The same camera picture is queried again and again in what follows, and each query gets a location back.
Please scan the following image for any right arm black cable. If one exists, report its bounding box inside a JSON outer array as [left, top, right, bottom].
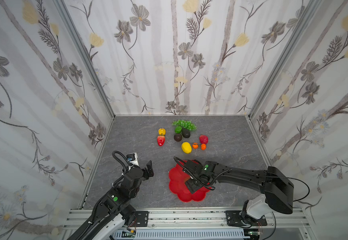
[[263, 176, 311, 240]]

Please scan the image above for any green grape bunch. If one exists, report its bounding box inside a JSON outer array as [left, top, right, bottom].
[[172, 120, 197, 131]]

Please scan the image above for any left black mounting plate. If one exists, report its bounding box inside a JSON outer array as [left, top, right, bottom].
[[126, 211, 149, 228]]

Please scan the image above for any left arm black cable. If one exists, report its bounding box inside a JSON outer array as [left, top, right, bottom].
[[111, 150, 130, 181]]

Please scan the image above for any green lime fruit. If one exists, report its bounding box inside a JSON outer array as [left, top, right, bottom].
[[175, 126, 183, 134]]

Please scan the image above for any white slotted cable duct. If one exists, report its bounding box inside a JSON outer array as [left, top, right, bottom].
[[110, 229, 250, 240]]

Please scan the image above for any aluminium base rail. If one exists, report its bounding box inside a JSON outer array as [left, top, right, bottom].
[[61, 206, 315, 240]]

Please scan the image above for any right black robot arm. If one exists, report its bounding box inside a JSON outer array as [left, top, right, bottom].
[[179, 160, 294, 221]]

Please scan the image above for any dark red pomegranate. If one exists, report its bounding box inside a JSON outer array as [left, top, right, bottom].
[[199, 135, 209, 145]]

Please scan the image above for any black mounting plate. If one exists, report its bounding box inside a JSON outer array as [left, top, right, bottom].
[[225, 211, 267, 229], [126, 211, 149, 228]]

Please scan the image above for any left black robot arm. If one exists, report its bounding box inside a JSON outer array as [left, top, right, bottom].
[[69, 161, 154, 240]]

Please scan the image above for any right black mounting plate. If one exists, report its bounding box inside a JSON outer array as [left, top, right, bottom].
[[225, 211, 267, 229]]

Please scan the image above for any plain orange tangerine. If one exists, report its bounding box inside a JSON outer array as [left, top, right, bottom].
[[201, 144, 207, 151]]

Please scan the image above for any dark avocado upper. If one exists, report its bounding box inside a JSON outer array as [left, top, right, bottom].
[[182, 128, 191, 139]]

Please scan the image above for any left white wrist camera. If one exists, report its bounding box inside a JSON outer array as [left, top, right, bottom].
[[126, 153, 139, 167]]

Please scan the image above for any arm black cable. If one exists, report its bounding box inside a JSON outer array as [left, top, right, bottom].
[[263, 176, 311, 240], [111, 150, 130, 181]]

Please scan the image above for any red flower-shaped fruit bowl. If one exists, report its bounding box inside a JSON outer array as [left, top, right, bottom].
[[169, 164, 210, 203]]

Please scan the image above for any yellow lemon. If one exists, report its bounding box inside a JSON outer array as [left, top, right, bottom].
[[181, 142, 193, 154]]

